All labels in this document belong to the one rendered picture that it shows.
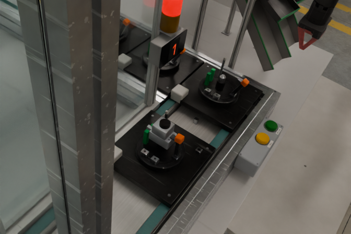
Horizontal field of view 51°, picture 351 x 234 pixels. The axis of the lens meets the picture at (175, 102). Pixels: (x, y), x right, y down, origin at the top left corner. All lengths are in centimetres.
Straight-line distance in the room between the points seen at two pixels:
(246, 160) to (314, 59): 83
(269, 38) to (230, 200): 64
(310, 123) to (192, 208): 67
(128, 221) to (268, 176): 49
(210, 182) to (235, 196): 14
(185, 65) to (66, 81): 121
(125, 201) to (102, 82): 86
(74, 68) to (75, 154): 6
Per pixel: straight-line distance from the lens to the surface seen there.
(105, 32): 16
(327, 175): 134
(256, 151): 116
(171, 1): 94
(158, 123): 98
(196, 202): 100
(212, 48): 167
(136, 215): 101
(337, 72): 346
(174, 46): 102
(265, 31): 146
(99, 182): 25
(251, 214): 115
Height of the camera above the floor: 180
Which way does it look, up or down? 44 degrees down
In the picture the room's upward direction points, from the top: 11 degrees clockwise
